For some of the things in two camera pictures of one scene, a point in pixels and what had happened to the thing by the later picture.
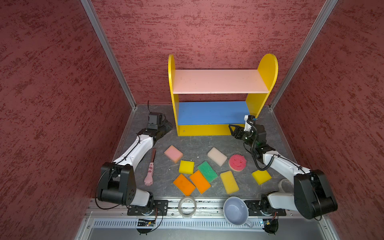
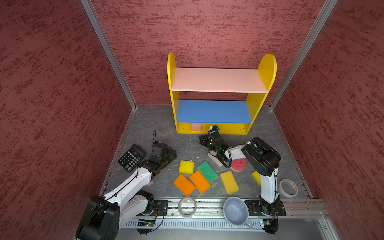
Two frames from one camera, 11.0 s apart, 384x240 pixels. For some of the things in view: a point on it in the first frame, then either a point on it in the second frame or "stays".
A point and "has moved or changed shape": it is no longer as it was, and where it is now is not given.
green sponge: x=205 y=169 stays
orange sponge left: x=186 y=186 stays
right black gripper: x=239 y=129 -> x=203 y=142
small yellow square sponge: x=186 y=167 stays
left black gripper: x=168 y=125 -> x=172 y=155
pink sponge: x=174 y=153 has moved or changed shape
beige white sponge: x=217 y=156 stays
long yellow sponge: x=229 y=182 stays
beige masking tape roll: x=285 y=186 stays
